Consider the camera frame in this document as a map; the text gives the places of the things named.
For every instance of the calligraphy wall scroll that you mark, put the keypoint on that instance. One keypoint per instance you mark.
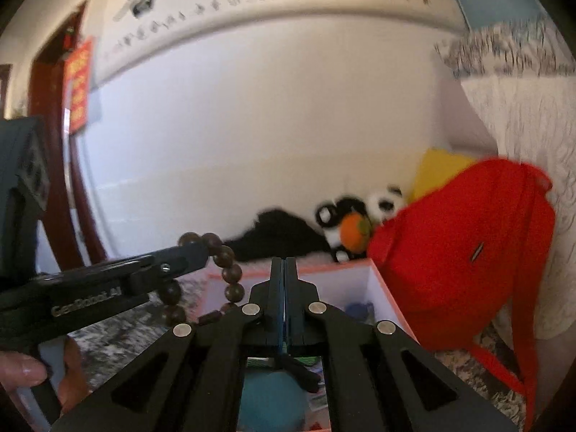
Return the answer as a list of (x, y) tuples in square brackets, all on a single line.
[(270, 9)]

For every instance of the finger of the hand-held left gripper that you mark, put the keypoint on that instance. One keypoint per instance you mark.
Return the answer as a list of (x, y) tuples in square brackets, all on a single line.
[(180, 261)]

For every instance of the small blue item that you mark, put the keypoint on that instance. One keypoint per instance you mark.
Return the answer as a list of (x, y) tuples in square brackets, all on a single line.
[(357, 312)]

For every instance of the blue ball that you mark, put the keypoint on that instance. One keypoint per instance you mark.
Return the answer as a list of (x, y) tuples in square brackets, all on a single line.
[(270, 400)]

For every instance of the person's left hand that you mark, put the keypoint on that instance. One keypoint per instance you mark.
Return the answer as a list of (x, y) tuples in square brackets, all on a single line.
[(20, 369)]

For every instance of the blue cloth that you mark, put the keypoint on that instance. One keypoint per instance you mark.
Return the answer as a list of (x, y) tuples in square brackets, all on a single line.
[(499, 0)]

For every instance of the red wall poster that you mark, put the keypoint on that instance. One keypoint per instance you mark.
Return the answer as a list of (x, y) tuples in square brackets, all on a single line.
[(78, 85)]

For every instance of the orange plush fruit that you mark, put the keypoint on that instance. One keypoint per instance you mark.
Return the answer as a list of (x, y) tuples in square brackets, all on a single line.
[(355, 229)]

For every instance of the patterned white curtain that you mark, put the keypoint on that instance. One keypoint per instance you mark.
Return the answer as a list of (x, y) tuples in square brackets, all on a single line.
[(531, 144)]

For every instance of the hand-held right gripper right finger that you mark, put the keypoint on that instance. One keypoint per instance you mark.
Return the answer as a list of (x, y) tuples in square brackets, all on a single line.
[(294, 315)]

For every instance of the yellow pillow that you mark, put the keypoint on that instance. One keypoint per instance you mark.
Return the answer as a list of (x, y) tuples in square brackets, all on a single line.
[(436, 171)]

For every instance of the red backpack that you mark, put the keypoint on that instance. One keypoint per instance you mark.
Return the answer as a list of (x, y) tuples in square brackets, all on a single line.
[(450, 256)]

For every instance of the mottled grey blanket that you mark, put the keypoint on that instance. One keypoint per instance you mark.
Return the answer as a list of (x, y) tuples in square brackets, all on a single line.
[(112, 342)]

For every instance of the black cloth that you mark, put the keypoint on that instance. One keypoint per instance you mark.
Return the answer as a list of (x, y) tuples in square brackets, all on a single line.
[(279, 234)]

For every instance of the pink cardboard box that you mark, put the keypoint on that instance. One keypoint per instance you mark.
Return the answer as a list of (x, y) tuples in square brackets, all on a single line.
[(351, 279)]

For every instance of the red-brown door frame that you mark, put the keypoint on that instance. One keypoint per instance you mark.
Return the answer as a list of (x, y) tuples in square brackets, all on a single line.
[(56, 166)]

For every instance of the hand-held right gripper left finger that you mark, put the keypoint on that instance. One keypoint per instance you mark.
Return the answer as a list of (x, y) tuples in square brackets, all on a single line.
[(275, 315)]

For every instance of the panda plush toy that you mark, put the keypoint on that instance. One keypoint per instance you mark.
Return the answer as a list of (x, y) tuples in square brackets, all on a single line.
[(382, 202)]

